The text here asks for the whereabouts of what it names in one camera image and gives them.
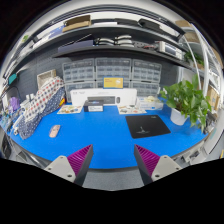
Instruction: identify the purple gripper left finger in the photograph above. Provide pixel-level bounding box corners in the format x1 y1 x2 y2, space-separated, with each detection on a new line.
45 144 93 186

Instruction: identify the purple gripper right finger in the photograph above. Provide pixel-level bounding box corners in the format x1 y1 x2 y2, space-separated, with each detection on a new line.
134 145 181 185

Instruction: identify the black mouse pad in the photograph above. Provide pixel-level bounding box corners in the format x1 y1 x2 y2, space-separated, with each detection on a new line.
126 115 170 139

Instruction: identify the left picture card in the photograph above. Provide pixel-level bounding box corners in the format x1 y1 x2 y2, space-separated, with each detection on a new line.
58 105 82 114

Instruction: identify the picture card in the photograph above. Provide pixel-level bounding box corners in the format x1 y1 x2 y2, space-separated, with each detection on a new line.
58 105 82 114
118 105 145 115

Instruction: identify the clear plastic box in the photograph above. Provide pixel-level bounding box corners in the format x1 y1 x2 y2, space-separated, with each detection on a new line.
136 96 163 110

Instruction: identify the small black box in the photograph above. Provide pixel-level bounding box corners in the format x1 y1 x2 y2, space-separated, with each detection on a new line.
84 100 103 112

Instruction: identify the right picture card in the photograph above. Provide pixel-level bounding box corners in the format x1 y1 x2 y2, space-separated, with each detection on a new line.
118 105 145 115

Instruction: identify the green potted plant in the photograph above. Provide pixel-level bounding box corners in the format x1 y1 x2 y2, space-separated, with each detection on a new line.
160 74 211 131

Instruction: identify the patterned fabric bag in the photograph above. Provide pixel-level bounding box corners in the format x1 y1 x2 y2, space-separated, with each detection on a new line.
18 76 65 139

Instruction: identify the white keyboard box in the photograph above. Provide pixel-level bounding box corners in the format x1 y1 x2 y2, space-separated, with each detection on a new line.
70 88 137 106

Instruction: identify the right drawer organizer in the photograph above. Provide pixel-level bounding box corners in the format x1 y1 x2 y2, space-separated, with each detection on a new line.
131 59 162 96

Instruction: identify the drawer organizer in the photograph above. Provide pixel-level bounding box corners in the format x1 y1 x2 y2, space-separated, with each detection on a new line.
95 57 131 88
131 59 162 96
62 58 95 102

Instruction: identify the yellow label card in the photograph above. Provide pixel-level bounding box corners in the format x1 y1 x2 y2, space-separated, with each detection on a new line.
103 77 123 89

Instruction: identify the left drawer organizer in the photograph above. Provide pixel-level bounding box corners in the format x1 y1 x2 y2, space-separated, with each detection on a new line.
62 58 95 102

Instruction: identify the middle drawer organizer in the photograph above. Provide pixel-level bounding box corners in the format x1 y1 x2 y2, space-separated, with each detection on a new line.
95 57 131 88

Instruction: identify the cardboard box on shelf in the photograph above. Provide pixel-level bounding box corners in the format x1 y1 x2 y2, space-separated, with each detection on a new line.
62 15 91 32

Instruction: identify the dark wall shelf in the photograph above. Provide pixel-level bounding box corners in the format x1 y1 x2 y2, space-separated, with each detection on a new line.
53 45 190 69

